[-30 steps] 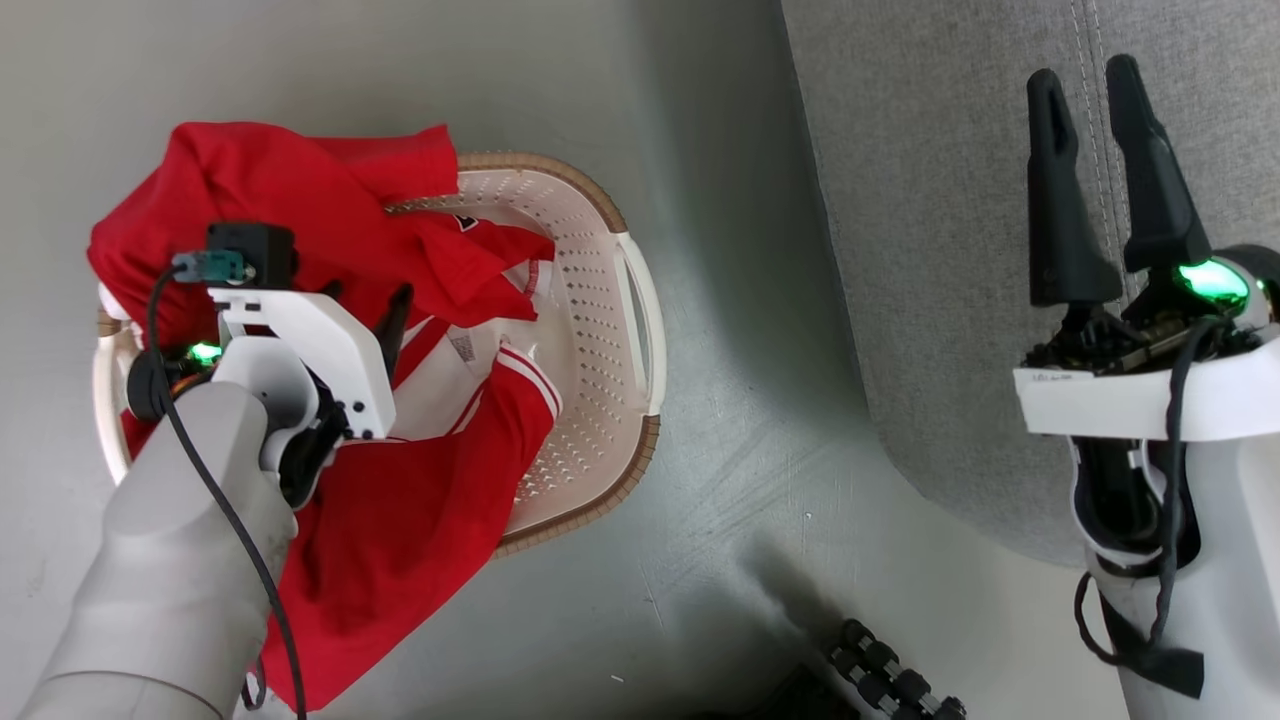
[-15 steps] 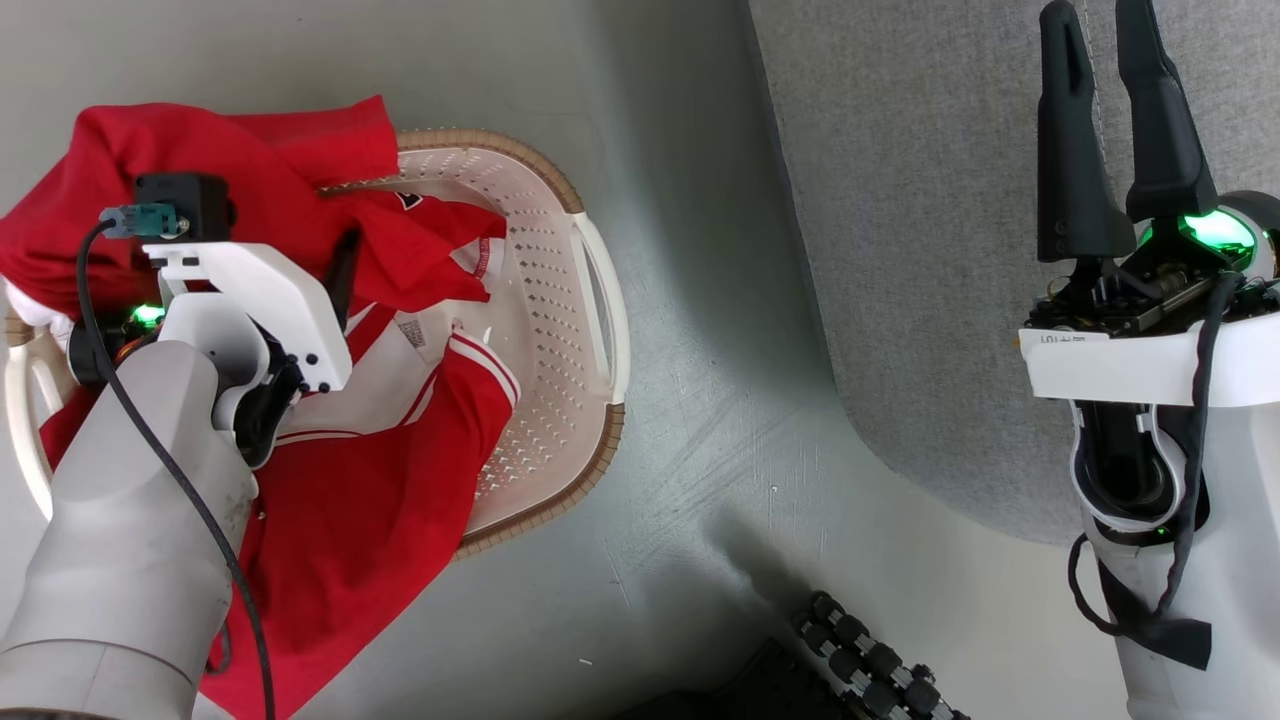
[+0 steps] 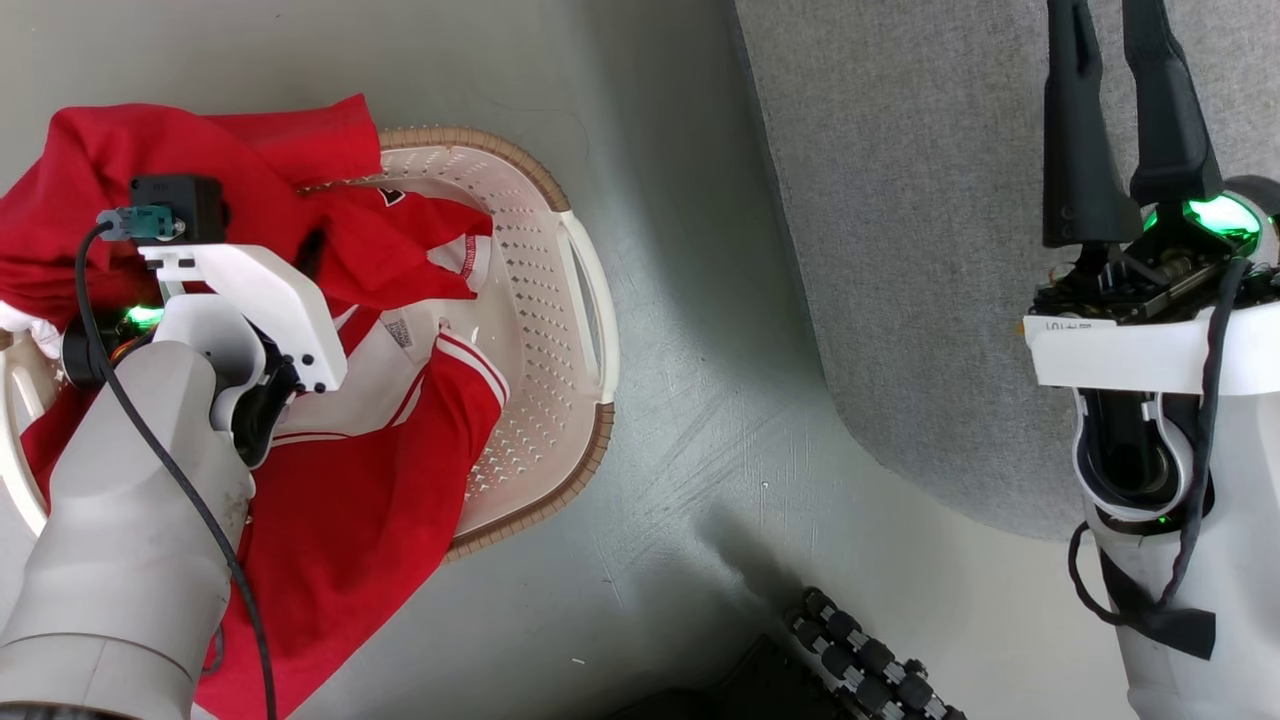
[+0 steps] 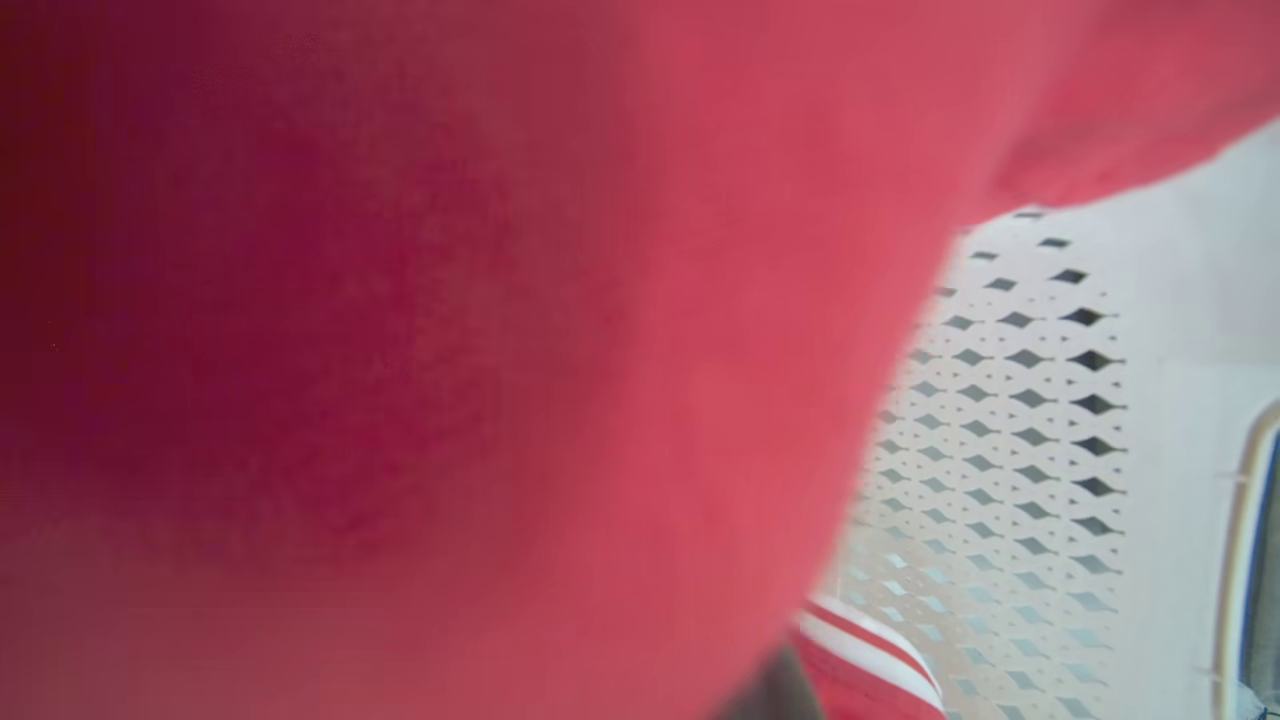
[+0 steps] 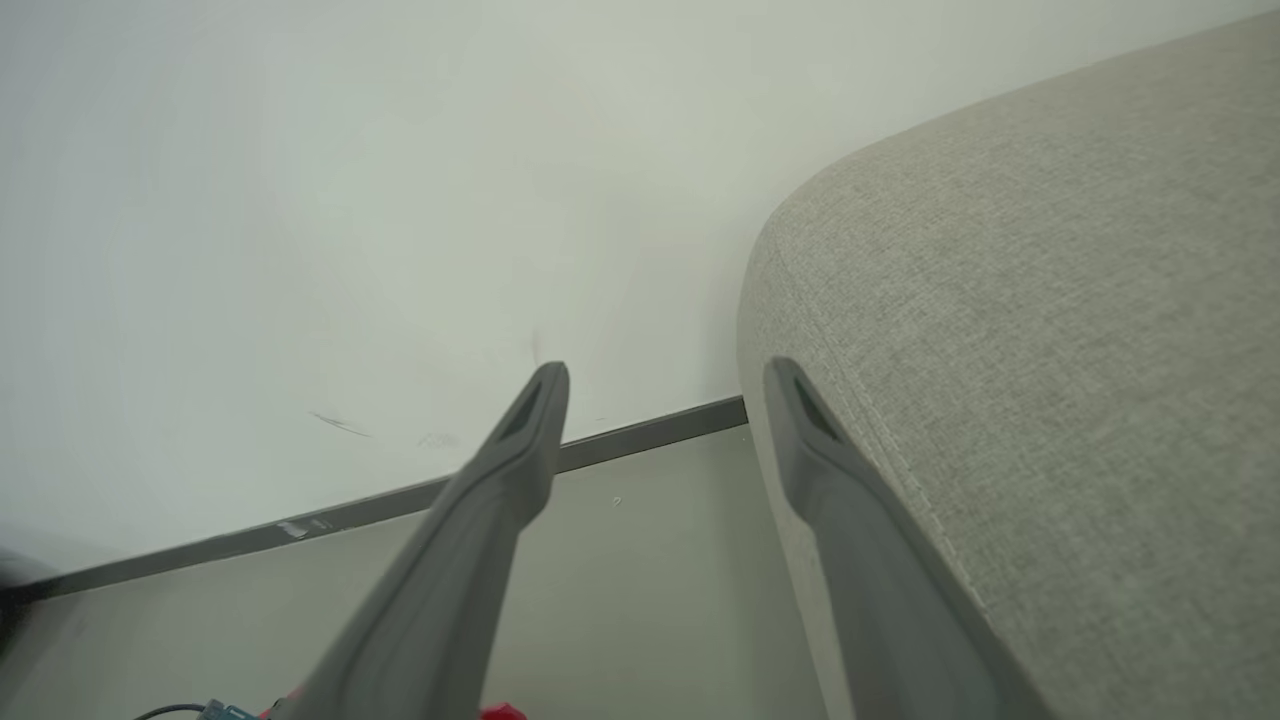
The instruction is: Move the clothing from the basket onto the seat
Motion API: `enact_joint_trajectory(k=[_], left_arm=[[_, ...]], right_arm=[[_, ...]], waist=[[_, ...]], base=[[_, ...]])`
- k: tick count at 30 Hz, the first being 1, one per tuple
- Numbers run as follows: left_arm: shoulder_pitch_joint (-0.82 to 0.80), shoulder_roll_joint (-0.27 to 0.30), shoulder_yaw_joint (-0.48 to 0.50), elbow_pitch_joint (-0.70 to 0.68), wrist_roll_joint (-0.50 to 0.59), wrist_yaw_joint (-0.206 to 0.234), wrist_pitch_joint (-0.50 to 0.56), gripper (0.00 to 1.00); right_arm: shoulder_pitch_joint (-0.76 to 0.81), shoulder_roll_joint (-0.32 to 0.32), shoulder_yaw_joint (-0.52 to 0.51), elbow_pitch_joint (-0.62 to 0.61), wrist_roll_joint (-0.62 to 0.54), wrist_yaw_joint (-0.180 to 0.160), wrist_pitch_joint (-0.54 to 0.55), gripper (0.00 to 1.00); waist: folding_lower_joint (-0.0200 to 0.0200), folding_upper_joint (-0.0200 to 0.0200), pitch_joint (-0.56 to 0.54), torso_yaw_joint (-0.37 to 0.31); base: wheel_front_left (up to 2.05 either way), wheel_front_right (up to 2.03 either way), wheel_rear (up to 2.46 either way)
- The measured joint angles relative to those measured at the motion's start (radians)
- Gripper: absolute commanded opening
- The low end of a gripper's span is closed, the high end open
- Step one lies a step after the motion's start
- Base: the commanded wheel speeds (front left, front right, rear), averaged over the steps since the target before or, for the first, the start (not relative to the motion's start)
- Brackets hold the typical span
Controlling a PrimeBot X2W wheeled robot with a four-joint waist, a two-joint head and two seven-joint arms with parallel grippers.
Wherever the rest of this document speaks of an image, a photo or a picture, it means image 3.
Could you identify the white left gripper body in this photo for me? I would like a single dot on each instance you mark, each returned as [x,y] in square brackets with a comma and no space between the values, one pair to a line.
[260,290]

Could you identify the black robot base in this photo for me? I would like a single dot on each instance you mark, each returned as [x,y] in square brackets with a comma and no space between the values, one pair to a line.
[740,690]

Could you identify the plain red t-shirt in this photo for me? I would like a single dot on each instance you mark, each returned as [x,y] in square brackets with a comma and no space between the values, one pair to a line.
[130,160]

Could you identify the cream perforated laundry basket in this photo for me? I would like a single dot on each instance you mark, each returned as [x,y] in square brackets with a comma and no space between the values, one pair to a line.
[545,300]

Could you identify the grey fabric sofa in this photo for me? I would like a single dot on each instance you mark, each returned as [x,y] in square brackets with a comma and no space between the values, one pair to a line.
[920,250]

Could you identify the red jacket with white stripes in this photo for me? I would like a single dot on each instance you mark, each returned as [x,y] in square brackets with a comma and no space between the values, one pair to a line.
[350,520]

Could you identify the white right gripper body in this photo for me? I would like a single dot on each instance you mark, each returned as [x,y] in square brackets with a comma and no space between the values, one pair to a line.
[1120,355]

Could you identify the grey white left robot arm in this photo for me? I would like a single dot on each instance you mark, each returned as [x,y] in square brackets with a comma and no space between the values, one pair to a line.
[120,500]

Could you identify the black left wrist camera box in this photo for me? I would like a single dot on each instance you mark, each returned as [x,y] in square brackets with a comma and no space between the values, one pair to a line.
[190,205]

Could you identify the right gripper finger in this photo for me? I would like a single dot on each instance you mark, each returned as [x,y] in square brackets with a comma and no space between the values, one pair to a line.
[1075,150]
[1170,130]

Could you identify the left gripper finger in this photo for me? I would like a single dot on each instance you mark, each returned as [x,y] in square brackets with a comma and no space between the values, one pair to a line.
[311,255]

